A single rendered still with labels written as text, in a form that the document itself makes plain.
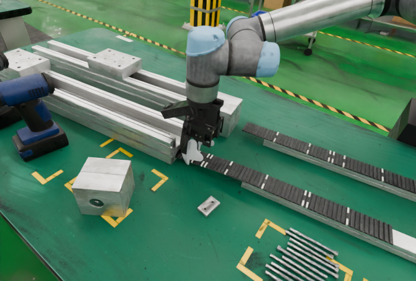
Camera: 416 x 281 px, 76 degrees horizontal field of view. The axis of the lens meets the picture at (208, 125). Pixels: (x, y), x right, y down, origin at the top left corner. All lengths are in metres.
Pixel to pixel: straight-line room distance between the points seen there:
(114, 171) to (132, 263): 0.19
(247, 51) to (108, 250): 0.50
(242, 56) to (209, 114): 0.16
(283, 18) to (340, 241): 0.53
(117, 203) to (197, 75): 0.33
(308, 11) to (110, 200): 0.61
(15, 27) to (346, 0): 2.07
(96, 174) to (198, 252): 0.27
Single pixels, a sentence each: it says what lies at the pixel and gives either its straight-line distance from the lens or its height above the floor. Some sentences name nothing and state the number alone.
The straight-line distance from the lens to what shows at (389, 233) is 0.75.
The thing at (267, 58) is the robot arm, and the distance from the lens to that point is 0.56.
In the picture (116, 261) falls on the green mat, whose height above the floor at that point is 0.78.
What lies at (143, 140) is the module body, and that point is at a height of 0.83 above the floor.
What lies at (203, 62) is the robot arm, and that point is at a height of 1.10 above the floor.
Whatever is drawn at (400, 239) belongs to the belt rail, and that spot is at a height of 0.81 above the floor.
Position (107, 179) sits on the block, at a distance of 0.62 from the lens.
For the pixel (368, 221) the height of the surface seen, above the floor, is 0.81.
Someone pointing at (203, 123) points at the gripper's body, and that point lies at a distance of 0.64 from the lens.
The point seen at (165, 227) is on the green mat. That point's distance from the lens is 0.64.
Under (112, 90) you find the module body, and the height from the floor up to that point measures 0.80.
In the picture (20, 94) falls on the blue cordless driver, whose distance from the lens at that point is 0.77.
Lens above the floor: 1.33
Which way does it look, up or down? 38 degrees down
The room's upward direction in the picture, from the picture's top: 5 degrees clockwise
